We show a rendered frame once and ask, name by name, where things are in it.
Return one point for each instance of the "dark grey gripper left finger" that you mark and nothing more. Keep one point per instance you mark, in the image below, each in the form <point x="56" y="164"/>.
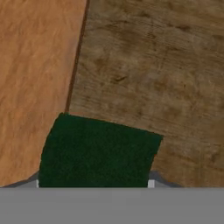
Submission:
<point x="31" y="182"/>

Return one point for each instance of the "dark green sponge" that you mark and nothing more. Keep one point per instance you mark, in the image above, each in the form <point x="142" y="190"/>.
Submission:
<point x="99" y="151"/>

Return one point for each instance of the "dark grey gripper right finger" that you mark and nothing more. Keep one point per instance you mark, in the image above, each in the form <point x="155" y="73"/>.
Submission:
<point x="159" y="180"/>

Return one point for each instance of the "brown wooden cutting board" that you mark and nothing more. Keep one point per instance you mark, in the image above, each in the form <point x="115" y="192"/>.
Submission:
<point x="151" y="75"/>

